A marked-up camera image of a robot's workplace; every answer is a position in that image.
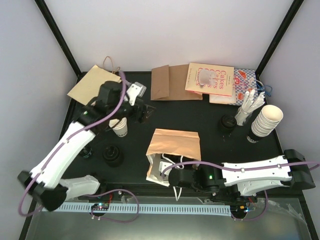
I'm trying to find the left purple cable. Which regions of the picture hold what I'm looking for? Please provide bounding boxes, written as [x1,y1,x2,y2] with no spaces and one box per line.
[18,70,140,222]

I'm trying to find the orange paper bag white handles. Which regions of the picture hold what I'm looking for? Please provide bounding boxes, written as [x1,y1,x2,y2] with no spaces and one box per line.
[146,128,201,187]

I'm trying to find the brown flat paper bag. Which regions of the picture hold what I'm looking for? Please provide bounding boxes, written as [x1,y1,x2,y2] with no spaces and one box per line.
[150,64,203,101]

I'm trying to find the stack of black cup lids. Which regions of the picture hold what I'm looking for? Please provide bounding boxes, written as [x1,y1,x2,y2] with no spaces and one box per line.
[102,144,124,168]

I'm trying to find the blue checkered paper bag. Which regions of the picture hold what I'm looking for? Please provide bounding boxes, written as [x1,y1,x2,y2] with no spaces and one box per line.
[208,67,257,107]

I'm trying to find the cup of white straws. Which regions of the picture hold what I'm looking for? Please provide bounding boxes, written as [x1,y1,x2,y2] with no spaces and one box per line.
[234,89,265,126]

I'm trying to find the yellow kraft paper bag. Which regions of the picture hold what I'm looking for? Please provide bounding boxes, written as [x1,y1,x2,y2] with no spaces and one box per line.
[67,65,121,105]

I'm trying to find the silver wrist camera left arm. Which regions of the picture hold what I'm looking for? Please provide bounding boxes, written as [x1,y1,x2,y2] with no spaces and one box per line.
[124,82,147,106]

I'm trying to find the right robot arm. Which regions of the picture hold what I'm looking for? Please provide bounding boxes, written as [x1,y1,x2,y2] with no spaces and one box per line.
[160,149,316,202]

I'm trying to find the white slotted cable duct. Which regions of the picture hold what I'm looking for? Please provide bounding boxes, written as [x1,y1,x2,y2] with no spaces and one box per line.
[56,202,231,217]

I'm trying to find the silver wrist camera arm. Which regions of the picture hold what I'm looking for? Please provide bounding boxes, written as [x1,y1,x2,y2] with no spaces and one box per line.
[124,82,147,106]
[158,161,173,177]

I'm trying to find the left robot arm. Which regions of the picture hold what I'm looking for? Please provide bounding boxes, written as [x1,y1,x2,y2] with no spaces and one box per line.
[17,81,155,212]

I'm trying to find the cakes printed paper bag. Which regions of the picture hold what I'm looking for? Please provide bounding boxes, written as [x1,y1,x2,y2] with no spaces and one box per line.
[185,62,235,97]

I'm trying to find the stack of white paper cups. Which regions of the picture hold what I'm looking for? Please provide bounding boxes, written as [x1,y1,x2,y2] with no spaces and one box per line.
[108,117,128,138]

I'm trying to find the stack of plain paper cups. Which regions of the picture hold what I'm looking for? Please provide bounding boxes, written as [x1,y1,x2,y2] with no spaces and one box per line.
[251,104,284,138]

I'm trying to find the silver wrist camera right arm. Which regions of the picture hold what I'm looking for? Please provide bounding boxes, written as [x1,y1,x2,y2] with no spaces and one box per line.
[158,161,173,177]

